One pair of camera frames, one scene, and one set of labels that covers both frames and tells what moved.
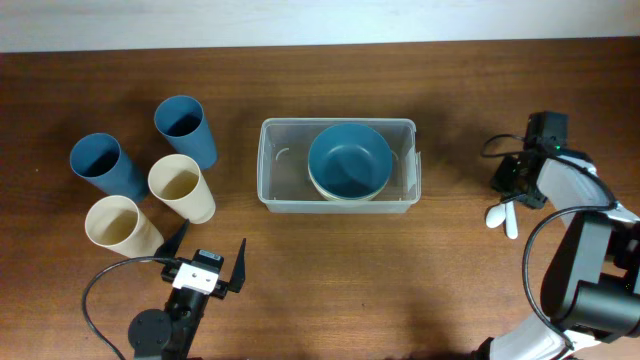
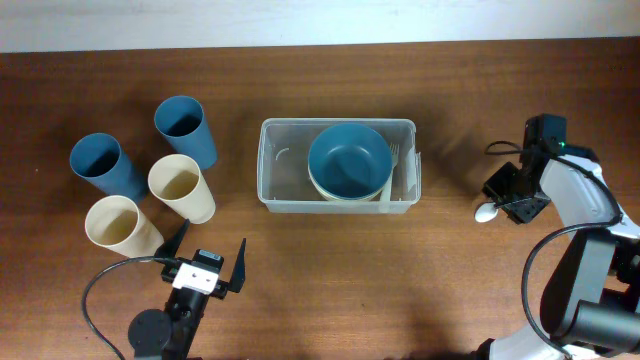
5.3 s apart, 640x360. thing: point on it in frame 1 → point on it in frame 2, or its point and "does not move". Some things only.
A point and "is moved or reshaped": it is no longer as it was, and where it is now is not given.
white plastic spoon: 496,215 is moved or reshaped
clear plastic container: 284,183 does not move
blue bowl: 350,161 does not move
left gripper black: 237,277 does not move
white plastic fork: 511,221 → 385,198
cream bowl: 344,198 does not move
